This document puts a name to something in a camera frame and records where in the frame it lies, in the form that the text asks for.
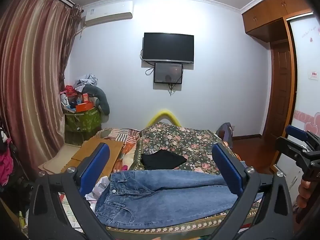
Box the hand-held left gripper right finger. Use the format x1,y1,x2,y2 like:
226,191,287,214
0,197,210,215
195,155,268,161
211,142,294,240

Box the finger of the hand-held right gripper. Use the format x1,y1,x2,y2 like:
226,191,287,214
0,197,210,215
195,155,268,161
275,136,320,161
286,125,320,143

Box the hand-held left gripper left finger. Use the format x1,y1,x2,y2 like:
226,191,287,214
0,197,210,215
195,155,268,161
27,142,118,240

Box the blue denim pants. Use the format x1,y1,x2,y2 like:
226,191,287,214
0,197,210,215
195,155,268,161
95,169,264,229

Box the person's right hand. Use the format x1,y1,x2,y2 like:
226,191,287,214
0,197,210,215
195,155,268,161
297,177,314,209

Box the cardboard sheet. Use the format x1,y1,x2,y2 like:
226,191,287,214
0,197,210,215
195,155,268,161
37,138,125,175

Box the white cabinet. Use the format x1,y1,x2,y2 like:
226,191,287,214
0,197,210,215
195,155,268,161
274,152,304,208

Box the white crumpled cloth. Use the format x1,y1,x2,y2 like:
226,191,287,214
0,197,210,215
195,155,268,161
84,176,111,202

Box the striped orange bedding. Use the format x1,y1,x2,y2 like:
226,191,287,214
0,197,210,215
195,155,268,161
95,128,141,173

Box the grey backpack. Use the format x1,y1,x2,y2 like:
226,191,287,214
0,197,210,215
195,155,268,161
215,122,234,143

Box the brown wooden door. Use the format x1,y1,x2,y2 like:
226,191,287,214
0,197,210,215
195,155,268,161
269,40,297,142

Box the green storage box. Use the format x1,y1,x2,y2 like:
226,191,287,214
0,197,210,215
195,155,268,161
64,106,102,133

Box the green floral blanket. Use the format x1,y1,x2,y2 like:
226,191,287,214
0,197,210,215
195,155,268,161
105,122,268,236

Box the orange box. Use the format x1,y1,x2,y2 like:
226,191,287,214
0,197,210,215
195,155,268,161
75,102,94,113

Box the grey long pillow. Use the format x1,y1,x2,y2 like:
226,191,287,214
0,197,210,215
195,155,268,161
84,85,111,116

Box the black folded cloth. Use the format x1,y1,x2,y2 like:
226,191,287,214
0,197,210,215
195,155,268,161
141,150,187,170

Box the white wardrobe door with hearts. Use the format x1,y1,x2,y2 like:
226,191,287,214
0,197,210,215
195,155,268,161
289,11,320,137

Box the red bag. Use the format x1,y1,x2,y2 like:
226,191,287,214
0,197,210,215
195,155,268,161
64,85,78,96

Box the pile of pale clothes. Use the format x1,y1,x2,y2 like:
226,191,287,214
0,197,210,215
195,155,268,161
74,74,98,93

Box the pink hanging clothes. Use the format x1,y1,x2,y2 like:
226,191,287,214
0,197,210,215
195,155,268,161
0,127,15,186

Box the striped pink curtain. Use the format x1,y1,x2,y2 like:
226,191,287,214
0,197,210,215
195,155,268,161
0,0,83,180

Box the wooden overhead cabinet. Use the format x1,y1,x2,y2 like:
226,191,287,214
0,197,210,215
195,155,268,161
241,0,314,37

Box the white air conditioner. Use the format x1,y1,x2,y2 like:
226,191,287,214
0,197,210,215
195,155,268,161
82,1,134,27

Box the small black wall monitor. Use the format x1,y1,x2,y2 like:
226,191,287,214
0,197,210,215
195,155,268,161
153,62,184,84

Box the large black wall television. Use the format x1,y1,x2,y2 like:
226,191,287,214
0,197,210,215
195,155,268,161
142,32,195,64

